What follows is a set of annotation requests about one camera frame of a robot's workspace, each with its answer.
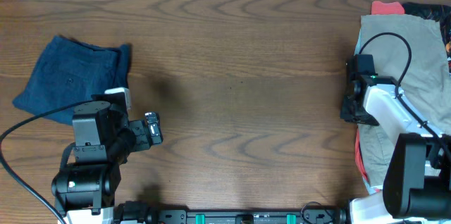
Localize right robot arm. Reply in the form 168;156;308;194
342;75;450;223

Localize red garment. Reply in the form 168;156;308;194
371;1;405;15

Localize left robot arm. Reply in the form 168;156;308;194
51;101;163;223

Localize folded navy blue shorts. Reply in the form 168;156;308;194
13;36;131;115

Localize khaki cargo shorts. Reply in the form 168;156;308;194
356;15;450;193

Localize black printed shirt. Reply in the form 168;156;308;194
402;2;450;68

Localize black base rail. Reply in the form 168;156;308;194
111;201;351;224

